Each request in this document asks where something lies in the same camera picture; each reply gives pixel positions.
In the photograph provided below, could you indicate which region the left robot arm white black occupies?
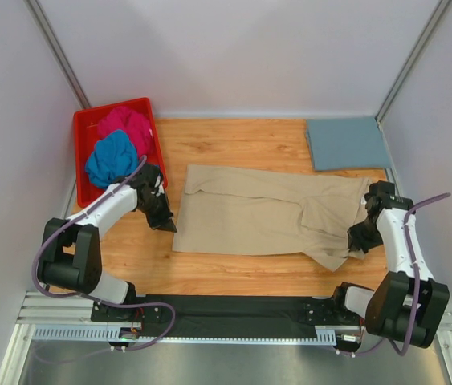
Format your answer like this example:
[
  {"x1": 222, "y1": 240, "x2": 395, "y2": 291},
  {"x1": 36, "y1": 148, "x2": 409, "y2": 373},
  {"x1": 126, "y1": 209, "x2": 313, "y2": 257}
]
[{"x1": 32, "y1": 163, "x2": 177, "y2": 308}]

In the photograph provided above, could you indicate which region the crumpled magenta t shirt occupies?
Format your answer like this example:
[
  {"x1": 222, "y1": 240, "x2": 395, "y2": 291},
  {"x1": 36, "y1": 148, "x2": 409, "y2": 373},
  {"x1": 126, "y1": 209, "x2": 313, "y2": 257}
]
[{"x1": 97, "y1": 106, "x2": 155, "y2": 156}]

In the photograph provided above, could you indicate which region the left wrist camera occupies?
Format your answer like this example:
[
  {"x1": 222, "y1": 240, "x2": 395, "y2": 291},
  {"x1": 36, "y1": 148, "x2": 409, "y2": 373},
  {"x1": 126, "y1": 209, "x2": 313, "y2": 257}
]
[{"x1": 136, "y1": 163, "x2": 165, "y2": 197}]

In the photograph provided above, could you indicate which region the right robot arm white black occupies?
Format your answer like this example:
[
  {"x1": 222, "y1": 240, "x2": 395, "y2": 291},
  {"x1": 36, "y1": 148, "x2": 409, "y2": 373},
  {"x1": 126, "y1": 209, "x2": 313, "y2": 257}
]
[{"x1": 333, "y1": 190, "x2": 450, "y2": 356}]

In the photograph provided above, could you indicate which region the folded grey-blue t shirt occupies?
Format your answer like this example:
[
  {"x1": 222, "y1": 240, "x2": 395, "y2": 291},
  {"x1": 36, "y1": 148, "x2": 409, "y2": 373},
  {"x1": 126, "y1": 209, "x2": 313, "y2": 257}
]
[{"x1": 305, "y1": 116, "x2": 391, "y2": 172}]

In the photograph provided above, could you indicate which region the red plastic bin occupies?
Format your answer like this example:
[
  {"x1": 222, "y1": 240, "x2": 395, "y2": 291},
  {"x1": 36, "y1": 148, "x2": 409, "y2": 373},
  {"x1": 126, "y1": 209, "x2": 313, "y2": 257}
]
[{"x1": 73, "y1": 97, "x2": 168, "y2": 208}]

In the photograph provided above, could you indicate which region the white slotted cable duct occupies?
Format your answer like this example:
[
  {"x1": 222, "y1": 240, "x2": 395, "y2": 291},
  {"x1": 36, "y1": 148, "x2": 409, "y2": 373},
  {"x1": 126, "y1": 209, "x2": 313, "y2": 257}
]
[{"x1": 32, "y1": 325, "x2": 336, "y2": 347}]

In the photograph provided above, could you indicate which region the beige t shirt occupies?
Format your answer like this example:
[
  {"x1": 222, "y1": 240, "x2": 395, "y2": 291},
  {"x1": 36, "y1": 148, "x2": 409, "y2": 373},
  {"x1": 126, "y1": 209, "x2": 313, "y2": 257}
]
[{"x1": 173, "y1": 164, "x2": 371, "y2": 271}]

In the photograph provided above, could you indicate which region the aluminium frame rail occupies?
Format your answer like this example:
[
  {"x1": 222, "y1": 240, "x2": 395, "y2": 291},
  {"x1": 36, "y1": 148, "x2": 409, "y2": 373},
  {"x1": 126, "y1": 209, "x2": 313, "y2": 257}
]
[{"x1": 0, "y1": 291, "x2": 452, "y2": 384}]

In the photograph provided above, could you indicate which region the right corner aluminium post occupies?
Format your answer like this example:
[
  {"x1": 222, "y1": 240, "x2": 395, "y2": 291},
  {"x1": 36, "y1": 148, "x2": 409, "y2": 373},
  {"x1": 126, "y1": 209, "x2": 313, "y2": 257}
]
[{"x1": 375, "y1": 0, "x2": 452, "y2": 124}]

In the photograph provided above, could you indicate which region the left corner aluminium post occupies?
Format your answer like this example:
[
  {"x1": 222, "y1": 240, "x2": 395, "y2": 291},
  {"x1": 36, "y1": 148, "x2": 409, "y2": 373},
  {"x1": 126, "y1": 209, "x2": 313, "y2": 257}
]
[{"x1": 23, "y1": 0, "x2": 91, "y2": 109}]

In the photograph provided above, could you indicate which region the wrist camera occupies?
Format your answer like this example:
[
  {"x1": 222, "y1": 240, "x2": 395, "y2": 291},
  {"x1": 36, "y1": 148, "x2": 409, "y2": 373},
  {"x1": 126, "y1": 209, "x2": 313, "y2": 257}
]
[
  {"x1": 364, "y1": 180, "x2": 407, "y2": 215},
  {"x1": 136, "y1": 163, "x2": 165, "y2": 197}
]

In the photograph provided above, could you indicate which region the crumpled blue t shirt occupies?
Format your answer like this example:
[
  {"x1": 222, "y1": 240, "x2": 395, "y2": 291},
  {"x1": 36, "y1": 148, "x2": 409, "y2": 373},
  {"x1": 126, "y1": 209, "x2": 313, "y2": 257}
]
[{"x1": 84, "y1": 130, "x2": 139, "y2": 189}]

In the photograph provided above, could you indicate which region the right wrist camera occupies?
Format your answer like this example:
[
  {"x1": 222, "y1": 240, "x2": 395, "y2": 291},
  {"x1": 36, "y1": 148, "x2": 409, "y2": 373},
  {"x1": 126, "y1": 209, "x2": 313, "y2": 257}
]
[{"x1": 364, "y1": 180, "x2": 407, "y2": 215}]

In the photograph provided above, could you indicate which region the corner aluminium post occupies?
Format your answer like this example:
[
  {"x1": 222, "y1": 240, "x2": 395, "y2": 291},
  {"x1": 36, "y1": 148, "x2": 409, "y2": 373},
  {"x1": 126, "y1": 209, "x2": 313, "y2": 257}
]
[
  {"x1": 23, "y1": 0, "x2": 91, "y2": 109},
  {"x1": 375, "y1": 0, "x2": 452, "y2": 124}
]

